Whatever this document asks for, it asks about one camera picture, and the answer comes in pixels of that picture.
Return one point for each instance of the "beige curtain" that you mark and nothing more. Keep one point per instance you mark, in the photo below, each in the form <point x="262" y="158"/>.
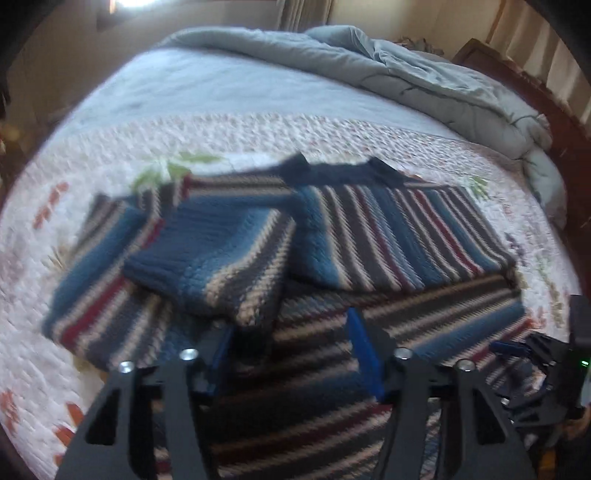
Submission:
<point x="535" y="37"/>
<point x="302" y="13"/>

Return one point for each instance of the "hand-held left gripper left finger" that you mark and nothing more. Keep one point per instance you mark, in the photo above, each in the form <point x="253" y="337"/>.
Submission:
<point x="216" y="364"/>

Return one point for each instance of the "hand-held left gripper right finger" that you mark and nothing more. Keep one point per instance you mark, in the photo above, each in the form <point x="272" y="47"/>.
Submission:
<point x="369" y="360"/>

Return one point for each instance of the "grey comforter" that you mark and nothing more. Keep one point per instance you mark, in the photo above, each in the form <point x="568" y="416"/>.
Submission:
<point x="406" y="69"/>

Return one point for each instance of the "striped knitted sweater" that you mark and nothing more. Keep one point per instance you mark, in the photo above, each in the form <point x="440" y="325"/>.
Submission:
<point x="369" y="230"/>

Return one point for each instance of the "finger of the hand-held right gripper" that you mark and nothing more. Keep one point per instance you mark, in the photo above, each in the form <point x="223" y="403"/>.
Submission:
<point x="538" y="369"/>

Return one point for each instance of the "white floral quilt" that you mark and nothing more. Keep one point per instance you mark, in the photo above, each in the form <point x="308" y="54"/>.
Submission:
<point x="60" y="286"/>

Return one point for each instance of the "light blue bed sheet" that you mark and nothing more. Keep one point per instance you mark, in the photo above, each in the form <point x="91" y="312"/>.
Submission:
<point x="221" y="83"/>

